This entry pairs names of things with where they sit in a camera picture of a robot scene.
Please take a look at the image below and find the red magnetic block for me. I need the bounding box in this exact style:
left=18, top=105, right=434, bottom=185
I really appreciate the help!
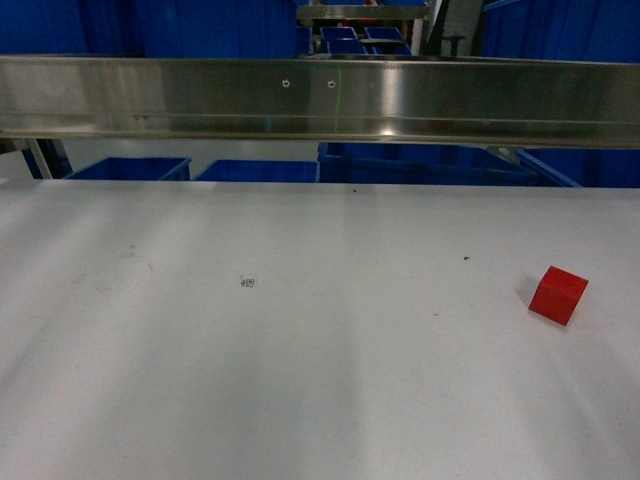
left=528, top=266, right=589, bottom=326

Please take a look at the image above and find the blue bin below right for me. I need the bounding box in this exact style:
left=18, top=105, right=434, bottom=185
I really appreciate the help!
left=318, top=143, right=538, bottom=186

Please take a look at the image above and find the blue bin below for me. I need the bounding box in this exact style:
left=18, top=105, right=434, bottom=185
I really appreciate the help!
left=65, top=157, right=191, bottom=181
left=195, top=159, right=318, bottom=183
left=318, top=143, right=538, bottom=186

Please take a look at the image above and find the small printed marker sticker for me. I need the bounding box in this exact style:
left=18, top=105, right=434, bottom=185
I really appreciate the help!
left=240, top=277, right=256, bottom=288

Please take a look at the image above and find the blue bin below middle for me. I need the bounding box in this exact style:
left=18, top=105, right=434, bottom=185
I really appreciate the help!
left=195, top=159, right=318, bottom=183

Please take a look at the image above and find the blue bin below left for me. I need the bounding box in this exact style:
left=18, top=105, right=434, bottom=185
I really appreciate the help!
left=65, top=157, right=191, bottom=181

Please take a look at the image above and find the large blue bin upper left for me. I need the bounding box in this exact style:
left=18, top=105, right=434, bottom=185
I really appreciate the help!
left=1, top=1, right=299, bottom=59

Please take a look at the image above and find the large blue bin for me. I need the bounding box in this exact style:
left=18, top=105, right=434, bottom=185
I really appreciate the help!
left=1, top=1, right=299, bottom=59
left=482, top=1, right=639, bottom=64

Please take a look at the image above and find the large blue bin upper right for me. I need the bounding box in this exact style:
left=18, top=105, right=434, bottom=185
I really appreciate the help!
left=482, top=1, right=639, bottom=64

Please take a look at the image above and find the stainless steel shelf rail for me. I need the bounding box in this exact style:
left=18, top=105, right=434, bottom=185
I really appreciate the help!
left=1, top=55, right=639, bottom=149

